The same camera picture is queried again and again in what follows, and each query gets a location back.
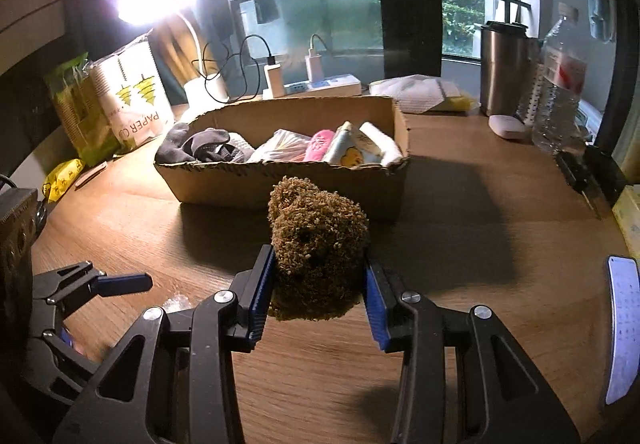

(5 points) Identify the white power strip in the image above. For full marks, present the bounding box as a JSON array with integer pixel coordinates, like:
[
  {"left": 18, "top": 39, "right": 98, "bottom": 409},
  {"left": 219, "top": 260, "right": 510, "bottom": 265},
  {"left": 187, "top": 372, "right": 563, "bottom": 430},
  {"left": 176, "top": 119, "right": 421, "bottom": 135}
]
[{"left": 283, "top": 74, "right": 362, "bottom": 97}]

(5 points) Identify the dark grey garment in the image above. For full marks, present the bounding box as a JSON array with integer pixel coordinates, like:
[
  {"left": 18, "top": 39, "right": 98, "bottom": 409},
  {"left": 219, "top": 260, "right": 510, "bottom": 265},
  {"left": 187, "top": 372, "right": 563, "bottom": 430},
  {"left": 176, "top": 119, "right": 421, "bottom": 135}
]
[{"left": 154, "top": 122, "right": 255, "bottom": 164}]

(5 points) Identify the white folded cloth right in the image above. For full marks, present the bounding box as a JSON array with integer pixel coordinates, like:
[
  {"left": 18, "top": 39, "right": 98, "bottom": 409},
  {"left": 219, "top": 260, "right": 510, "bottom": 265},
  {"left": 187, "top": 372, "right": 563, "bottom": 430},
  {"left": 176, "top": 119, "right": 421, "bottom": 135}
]
[{"left": 359, "top": 121, "right": 402, "bottom": 167}]

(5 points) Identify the hanging blue towel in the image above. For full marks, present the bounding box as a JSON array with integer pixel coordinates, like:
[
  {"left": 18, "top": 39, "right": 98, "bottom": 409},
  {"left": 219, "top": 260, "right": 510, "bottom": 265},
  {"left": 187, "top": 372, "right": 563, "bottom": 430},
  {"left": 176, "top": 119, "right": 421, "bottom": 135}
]
[{"left": 588, "top": 0, "right": 615, "bottom": 43}]

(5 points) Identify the clear water bottle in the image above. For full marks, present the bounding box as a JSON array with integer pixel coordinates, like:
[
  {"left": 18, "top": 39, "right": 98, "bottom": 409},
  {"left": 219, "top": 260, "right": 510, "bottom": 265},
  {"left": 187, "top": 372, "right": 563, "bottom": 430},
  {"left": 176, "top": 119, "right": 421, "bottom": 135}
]
[{"left": 532, "top": 2, "right": 587, "bottom": 154}]

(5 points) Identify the desk lamp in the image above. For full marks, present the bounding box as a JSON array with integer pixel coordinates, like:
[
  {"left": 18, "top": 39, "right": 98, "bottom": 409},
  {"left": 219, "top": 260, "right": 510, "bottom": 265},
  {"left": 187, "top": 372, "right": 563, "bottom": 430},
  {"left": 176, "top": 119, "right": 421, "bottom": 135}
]
[{"left": 116, "top": 0, "right": 231, "bottom": 115}]

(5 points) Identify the white earbuds case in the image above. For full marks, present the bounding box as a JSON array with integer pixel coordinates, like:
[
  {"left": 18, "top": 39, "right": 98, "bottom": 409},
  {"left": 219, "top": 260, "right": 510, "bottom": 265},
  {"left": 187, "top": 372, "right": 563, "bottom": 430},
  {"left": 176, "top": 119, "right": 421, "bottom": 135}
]
[{"left": 488, "top": 115, "right": 528, "bottom": 141}]

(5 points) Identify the steel tumbler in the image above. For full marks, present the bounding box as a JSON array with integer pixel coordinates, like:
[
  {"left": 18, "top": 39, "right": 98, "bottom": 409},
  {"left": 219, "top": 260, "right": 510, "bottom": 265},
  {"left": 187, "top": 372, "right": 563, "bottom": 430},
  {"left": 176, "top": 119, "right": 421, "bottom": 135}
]
[{"left": 480, "top": 22, "right": 539, "bottom": 117}]

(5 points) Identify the pink soft item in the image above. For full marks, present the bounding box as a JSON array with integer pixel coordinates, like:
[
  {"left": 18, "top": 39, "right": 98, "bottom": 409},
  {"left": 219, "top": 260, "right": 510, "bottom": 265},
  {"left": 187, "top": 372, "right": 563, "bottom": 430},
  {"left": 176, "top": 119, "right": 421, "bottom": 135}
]
[{"left": 303, "top": 130, "right": 335, "bottom": 162}]

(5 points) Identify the cardboard box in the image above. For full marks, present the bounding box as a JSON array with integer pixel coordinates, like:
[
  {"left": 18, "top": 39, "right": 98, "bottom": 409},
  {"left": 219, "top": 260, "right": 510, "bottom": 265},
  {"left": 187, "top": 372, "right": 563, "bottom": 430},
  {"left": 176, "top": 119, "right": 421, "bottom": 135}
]
[{"left": 154, "top": 96, "right": 410, "bottom": 219}]

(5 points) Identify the yellow snack packet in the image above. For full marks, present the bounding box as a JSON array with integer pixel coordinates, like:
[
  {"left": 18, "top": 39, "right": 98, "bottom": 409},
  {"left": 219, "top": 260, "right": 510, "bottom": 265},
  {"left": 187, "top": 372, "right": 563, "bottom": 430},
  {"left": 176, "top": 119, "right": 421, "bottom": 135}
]
[{"left": 41, "top": 158, "right": 85, "bottom": 202}]

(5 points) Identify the folded cloth stack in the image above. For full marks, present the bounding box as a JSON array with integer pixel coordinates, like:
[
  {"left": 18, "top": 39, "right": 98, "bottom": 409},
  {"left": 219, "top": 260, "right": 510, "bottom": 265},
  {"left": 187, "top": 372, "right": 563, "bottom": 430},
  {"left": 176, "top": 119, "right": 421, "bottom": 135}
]
[{"left": 369, "top": 74, "right": 478, "bottom": 115}]

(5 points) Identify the smartphone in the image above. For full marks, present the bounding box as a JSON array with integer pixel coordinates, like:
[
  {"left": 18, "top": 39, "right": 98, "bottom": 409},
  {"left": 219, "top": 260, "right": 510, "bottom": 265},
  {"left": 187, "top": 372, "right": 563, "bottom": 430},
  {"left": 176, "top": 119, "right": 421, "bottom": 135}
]
[{"left": 604, "top": 256, "right": 640, "bottom": 405}]

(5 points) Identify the brown fuzzy plush toy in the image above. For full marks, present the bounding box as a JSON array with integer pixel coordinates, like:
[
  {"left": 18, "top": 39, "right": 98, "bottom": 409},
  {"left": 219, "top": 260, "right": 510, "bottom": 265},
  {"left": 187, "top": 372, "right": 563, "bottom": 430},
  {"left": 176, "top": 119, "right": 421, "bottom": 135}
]
[{"left": 268, "top": 176, "right": 370, "bottom": 322}]

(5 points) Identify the black keys object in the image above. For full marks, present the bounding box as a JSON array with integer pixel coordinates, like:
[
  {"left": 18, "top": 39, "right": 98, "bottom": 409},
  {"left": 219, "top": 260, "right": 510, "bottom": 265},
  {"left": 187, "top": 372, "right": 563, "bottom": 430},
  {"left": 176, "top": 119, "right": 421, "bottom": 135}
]
[{"left": 553, "top": 145, "right": 629, "bottom": 219}]

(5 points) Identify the white charger with black cable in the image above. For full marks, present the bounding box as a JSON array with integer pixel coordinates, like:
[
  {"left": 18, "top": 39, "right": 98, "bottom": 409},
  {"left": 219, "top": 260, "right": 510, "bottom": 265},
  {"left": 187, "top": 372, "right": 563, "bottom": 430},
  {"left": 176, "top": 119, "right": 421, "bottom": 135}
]
[{"left": 192, "top": 34, "right": 286, "bottom": 104}]

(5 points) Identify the bubble wrap piece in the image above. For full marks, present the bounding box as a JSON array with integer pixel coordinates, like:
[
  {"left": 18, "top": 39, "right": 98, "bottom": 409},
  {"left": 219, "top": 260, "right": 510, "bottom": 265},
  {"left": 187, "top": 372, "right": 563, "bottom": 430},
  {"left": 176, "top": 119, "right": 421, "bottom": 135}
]
[{"left": 162, "top": 294, "right": 194, "bottom": 314}]

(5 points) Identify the yellow tissue pack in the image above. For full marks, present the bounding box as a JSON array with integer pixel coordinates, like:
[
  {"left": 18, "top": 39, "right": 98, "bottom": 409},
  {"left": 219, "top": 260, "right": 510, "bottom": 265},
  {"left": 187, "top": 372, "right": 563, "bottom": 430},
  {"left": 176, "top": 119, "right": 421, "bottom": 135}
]
[{"left": 612, "top": 184, "right": 640, "bottom": 261}]

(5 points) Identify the white waffle cloth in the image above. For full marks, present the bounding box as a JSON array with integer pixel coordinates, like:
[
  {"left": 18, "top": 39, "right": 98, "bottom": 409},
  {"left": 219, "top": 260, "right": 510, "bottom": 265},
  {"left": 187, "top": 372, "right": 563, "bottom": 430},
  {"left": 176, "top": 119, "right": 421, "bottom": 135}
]
[{"left": 248, "top": 129, "right": 310, "bottom": 164}]

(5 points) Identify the green yellow package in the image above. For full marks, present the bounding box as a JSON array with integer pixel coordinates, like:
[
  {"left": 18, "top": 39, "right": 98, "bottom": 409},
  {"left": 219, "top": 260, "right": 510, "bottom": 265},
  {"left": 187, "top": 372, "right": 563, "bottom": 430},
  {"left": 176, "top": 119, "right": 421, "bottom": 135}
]
[{"left": 44, "top": 53, "right": 120, "bottom": 168}]

